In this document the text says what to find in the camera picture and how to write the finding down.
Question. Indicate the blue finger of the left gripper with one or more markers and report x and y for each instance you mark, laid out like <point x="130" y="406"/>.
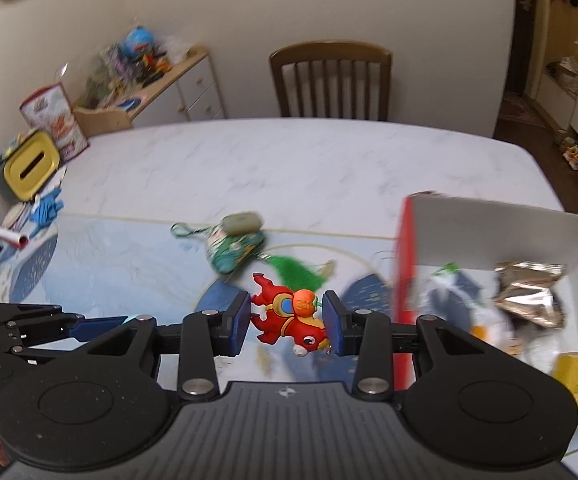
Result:
<point x="87" y="329"/>

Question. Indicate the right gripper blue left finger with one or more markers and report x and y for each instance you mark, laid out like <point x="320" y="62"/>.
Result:
<point x="205" y="335"/>

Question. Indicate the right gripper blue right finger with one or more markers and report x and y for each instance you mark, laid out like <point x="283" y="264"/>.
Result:
<point x="365" y="334"/>

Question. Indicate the red horse toy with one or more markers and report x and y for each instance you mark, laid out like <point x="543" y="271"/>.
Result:
<point x="288" y="314"/>

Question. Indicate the green patterned pouch with tassel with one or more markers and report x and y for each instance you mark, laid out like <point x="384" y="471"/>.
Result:
<point x="229" y="253"/>

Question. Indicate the white plastic snack bag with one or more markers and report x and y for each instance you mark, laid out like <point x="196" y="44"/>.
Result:
<point x="451" y="294"/>

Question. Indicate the silver foil packet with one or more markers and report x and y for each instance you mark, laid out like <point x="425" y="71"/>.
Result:
<point x="526" y="290"/>

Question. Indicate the yellow small box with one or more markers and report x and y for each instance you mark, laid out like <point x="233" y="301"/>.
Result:
<point x="565" y="370"/>

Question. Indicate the blue patterned table mat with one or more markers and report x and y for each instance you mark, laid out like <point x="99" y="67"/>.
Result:
<point x="109" y="267"/>

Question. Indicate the white red tube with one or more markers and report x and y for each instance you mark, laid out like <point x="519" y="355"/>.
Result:
<point x="13" y="238"/>

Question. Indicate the red cardboard box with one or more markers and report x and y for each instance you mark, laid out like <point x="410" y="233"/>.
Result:
<point x="477" y="236"/>

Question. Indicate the yellow tissue box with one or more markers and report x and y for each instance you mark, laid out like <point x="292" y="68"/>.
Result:
<point x="27" y="164"/>

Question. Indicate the light wooden chair back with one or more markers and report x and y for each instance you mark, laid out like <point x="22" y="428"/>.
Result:
<point x="106" y="120"/>

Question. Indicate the red white snack bag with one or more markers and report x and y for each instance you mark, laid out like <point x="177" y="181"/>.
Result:
<point x="50" y="110"/>

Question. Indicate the white sideboard cabinet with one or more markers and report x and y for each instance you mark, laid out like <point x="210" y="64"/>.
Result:
<point x="187" y="93"/>

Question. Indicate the brown wooden chair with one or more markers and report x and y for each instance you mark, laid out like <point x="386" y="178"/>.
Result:
<point x="333" y="79"/>

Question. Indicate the blue globe toy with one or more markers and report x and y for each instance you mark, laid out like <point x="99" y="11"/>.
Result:
<point x="137" y="42"/>

